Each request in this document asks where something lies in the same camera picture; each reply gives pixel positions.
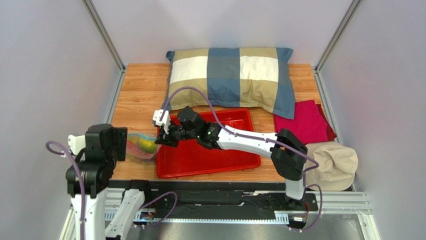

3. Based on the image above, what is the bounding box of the clear zip top bag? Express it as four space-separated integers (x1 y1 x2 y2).
126 132 161 164

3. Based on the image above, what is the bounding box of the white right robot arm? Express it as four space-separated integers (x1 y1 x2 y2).
152 106 308 201

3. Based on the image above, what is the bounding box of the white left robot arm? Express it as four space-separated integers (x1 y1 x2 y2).
65 123 152 240

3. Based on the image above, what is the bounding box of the yellow green fake mango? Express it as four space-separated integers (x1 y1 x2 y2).
137 137 158 154

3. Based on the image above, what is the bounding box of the red plastic tray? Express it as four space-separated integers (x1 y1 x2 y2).
156 108 261 179

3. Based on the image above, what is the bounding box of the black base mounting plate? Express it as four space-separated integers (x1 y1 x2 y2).
109 180 319 220

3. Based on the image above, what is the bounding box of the checkered blue beige pillow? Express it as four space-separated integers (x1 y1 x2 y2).
161 47 296 120

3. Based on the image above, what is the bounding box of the magenta folded cloth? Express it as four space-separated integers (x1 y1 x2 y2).
273 100 328 145

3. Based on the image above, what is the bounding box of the dark red cloth underneath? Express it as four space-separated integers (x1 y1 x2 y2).
316 104 337 141

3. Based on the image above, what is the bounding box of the beige bucket hat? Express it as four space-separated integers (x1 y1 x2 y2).
305 141 359 192

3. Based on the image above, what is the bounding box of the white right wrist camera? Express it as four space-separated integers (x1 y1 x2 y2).
152 109 171 129

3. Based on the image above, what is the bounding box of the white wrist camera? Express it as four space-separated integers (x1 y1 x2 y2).
152 109 171 129
67 134 86 156

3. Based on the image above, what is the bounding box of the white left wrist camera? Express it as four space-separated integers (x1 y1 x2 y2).
67 134 86 156

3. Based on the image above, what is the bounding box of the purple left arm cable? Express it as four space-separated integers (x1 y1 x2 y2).
45 140 87 240

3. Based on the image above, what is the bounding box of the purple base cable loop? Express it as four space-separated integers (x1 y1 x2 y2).
139 191 179 229

